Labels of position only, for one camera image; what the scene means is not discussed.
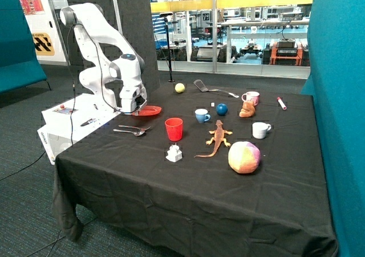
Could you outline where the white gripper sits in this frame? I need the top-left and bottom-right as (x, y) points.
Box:
(119, 83), (147, 114)

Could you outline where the red plastic plate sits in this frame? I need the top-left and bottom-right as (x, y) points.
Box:
(132, 105), (162, 116)

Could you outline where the red plastic cup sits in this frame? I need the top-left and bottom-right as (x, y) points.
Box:
(165, 117), (183, 141)

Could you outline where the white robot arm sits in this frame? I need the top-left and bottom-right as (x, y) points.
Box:
(60, 3), (147, 115)

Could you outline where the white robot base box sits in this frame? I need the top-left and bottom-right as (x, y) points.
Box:
(38, 93), (121, 164)

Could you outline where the metal fork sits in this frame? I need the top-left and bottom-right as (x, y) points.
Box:
(118, 125), (151, 132)

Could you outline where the metal spoon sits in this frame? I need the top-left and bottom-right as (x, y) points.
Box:
(113, 129), (145, 137)

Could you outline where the yellow tennis ball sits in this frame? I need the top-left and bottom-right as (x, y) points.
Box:
(175, 83), (185, 93)

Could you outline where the black slotted spatula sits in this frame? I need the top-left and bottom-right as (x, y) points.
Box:
(193, 79), (240, 99)

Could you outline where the white power adapter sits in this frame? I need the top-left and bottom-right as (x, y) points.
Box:
(165, 144), (183, 162)

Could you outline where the blue cup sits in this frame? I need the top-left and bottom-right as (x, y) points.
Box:
(195, 108), (211, 124)

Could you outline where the blue ball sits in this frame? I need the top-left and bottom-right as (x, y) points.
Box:
(216, 103), (228, 116)

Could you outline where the orange toy lizard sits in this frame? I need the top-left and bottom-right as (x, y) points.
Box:
(195, 120), (233, 157)

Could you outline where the black acoustic panel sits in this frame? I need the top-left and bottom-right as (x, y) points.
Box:
(60, 0), (160, 106)

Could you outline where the yellow black sign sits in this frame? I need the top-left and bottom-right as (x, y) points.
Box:
(32, 32), (55, 56)

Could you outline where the black tablecloth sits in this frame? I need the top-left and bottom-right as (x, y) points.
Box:
(52, 84), (339, 256)

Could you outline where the brown plush toy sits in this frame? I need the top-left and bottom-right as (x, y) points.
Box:
(239, 100), (256, 118)

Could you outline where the teal sofa bench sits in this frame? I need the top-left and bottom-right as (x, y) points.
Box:
(1, 0), (47, 93)

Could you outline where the pink mug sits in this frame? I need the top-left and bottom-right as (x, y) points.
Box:
(241, 91), (260, 106)

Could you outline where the multicolour plush ball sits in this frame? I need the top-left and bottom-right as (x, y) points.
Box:
(228, 141), (261, 174)

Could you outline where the white mug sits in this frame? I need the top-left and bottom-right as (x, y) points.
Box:
(252, 122), (271, 139)

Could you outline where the red white marker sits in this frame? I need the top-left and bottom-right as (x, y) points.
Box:
(277, 97), (287, 110)

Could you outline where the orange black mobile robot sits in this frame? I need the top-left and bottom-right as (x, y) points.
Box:
(262, 38), (310, 67)

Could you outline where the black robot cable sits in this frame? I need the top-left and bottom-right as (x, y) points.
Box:
(66, 23), (135, 146)

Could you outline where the black floor cable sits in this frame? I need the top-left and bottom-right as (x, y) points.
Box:
(0, 151), (46, 182)

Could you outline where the teal partition wall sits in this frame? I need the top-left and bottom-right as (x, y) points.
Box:
(302, 0), (364, 256)

